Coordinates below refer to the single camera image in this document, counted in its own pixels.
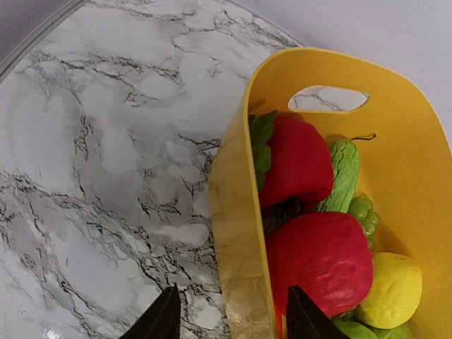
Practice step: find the yellow lemon toy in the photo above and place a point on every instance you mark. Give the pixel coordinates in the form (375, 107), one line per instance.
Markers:
(395, 294)

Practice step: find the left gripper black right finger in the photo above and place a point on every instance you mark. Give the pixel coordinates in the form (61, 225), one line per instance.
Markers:
(305, 320)

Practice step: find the red apple toy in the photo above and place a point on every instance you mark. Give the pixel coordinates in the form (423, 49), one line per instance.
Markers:
(327, 255)

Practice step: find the green bitter gourd toy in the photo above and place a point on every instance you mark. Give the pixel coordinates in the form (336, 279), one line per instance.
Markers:
(346, 163)

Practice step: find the green apple toy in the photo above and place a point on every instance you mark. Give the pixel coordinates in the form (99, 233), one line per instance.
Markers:
(357, 330)

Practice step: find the orange carrot toy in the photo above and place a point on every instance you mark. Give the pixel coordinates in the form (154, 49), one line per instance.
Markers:
(261, 130)

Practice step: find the red bell pepper toy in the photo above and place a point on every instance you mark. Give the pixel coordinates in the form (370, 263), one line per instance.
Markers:
(301, 165)

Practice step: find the green grapes toy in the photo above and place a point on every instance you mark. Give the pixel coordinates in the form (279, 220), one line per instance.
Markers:
(363, 210)

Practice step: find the yellow plastic basket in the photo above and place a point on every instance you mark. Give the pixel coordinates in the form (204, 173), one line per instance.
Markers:
(406, 172)

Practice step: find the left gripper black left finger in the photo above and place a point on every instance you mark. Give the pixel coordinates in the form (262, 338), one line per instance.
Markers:
(161, 320)

